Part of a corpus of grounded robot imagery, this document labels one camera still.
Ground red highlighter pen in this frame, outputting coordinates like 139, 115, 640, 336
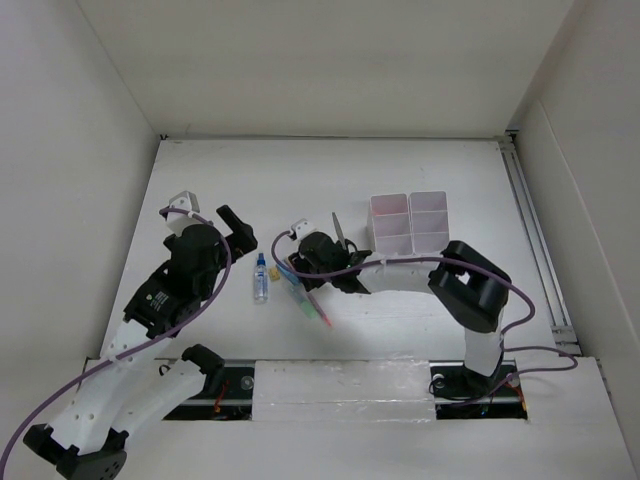
370, 193, 408, 216

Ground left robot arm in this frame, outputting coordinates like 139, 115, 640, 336
23, 205, 258, 479

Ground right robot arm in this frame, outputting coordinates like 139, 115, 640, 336
288, 229, 511, 398

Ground green highlighter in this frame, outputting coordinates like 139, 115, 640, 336
284, 282, 317, 320

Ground blue spray bottle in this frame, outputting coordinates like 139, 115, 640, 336
253, 252, 269, 304

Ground pink red pen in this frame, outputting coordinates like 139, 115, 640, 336
307, 292, 333, 328

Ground white six-slot organizer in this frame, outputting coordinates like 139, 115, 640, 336
367, 191, 450, 256

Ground white foam front block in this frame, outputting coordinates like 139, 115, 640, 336
252, 360, 436, 424

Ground black handled scissors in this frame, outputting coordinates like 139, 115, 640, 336
332, 212, 357, 253

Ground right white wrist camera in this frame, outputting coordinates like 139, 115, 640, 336
291, 218, 315, 241

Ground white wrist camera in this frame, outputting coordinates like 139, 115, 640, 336
291, 218, 315, 241
168, 190, 200, 213

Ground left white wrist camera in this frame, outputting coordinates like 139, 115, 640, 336
168, 190, 200, 213

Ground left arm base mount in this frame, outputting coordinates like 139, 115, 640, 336
164, 344, 255, 421

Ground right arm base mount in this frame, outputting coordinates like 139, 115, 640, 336
428, 364, 528, 420

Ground aluminium side rail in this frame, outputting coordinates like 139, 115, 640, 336
496, 130, 582, 356

